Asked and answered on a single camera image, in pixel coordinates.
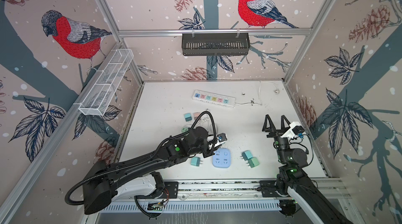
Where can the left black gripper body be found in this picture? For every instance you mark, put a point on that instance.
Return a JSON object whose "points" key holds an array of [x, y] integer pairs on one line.
{"points": [[201, 149]]}

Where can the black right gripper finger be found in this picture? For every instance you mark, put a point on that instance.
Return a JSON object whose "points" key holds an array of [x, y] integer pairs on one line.
{"points": [[269, 127], [285, 125]]}

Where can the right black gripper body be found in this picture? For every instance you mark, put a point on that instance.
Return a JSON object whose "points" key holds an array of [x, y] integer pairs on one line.
{"points": [[281, 147]]}

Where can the green charger plug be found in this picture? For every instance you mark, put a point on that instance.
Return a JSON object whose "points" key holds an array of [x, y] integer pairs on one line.
{"points": [[184, 129]]}

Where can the teal charger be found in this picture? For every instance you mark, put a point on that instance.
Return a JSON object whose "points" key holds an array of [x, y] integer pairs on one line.
{"points": [[196, 161], [247, 155], [188, 117]]}

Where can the blue square socket cube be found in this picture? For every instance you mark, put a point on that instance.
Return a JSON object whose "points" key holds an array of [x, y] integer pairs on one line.
{"points": [[222, 158]]}

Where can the green charger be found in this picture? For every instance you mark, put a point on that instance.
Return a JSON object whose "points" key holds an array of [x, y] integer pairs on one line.
{"points": [[253, 162]]}

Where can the long white power strip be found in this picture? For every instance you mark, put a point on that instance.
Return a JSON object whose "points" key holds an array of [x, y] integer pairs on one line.
{"points": [[215, 99]]}

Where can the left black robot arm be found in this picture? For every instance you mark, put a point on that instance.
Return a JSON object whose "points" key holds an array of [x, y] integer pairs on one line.
{"points": [[97, 190]]}

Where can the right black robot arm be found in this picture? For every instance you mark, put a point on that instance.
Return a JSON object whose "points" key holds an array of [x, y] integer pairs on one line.
{"points": [[292, 180]]}

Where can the pink charger plug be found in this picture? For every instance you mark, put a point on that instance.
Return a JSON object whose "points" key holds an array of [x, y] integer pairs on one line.
{"points": [[196, 115]]}

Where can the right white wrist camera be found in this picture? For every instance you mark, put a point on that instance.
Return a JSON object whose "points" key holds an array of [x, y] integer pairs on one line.
{"points": [[295, 131]]}

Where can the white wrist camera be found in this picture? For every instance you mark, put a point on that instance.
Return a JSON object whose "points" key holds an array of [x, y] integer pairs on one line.
{"points": [[295, 131], [221, 139]]}

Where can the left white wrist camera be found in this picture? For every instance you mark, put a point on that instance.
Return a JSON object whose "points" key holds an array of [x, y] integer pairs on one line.
{"points": [[221, 139]]}

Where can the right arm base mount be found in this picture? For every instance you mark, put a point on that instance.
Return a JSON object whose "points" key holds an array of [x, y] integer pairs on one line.
{"points": [[268, 189]]}

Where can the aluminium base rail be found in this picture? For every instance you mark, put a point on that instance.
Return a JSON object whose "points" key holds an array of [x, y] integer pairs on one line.
{"points": [[231, 189]]}

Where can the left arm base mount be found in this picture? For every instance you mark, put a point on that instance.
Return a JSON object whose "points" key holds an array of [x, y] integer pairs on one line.
{"points": [[169, 191]]}

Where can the black wall basket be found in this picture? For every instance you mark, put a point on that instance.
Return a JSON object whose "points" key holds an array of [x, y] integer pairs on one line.
{"points": [[215, 44]]}

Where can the white wire mesh basket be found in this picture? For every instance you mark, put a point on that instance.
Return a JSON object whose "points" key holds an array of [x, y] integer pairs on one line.
{"points": [[102, 92]]}

